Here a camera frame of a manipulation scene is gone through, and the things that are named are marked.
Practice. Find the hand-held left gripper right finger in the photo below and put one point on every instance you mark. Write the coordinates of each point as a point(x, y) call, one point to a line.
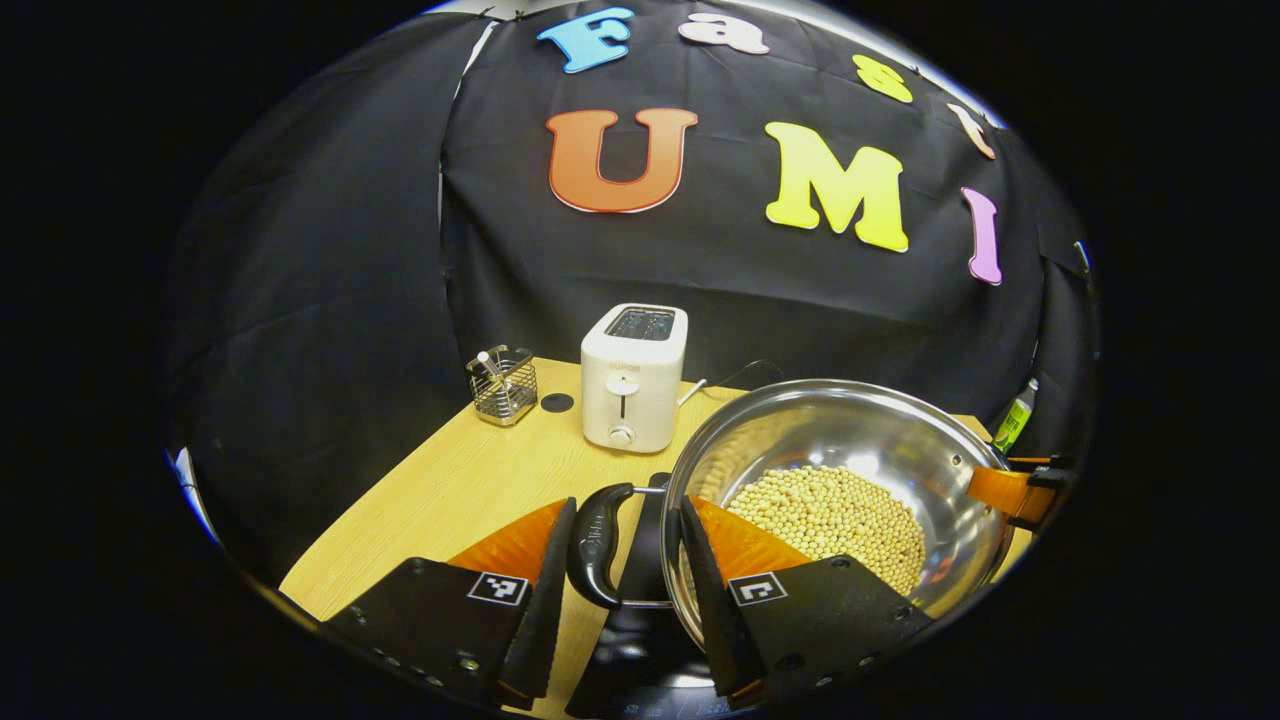
point(705, 600)

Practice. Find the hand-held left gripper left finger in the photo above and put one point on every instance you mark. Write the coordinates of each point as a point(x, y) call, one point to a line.
point(545, 600)

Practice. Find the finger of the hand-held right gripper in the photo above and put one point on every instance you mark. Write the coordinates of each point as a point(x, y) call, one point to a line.
point(1000, 490)

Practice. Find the black induction cooktop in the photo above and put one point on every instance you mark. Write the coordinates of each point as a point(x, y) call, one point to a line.
point(640, 665)

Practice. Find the pile of soybeans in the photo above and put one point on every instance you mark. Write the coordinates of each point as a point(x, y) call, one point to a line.
point(830, 510)

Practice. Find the stainless steel pot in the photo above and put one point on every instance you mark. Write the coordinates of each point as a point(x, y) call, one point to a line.
point(850, 420)

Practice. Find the green drink bottle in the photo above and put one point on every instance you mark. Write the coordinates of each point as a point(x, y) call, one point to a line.
point(1014, 425)

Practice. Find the black table grommet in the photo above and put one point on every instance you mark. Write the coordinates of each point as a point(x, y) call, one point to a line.
point(557, 403)

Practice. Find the white toaster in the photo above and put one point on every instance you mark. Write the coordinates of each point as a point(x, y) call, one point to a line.
point(633, 380)

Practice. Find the computer monitor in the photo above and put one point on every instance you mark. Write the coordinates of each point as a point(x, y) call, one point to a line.
point(184, 470)

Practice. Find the black backdrop cloth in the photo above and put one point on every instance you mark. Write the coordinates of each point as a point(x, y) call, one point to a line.
point(350, 250)

